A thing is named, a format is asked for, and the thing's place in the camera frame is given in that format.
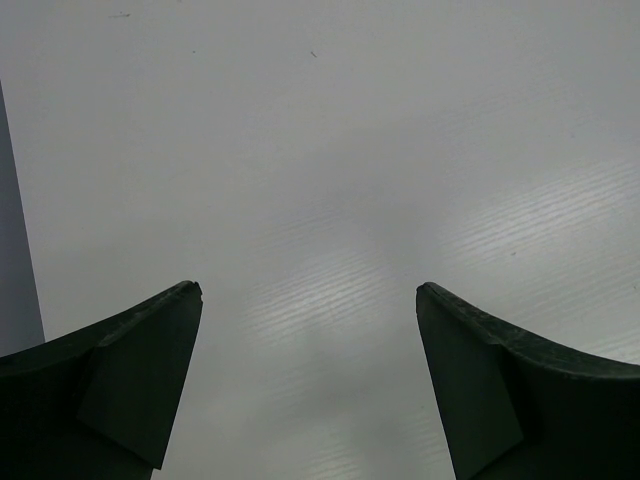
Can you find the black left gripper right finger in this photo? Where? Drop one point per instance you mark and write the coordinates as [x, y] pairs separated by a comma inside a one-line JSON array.
[[515, 405]]

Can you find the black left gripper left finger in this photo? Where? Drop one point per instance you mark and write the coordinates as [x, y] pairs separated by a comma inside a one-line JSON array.
[[100, 402]]

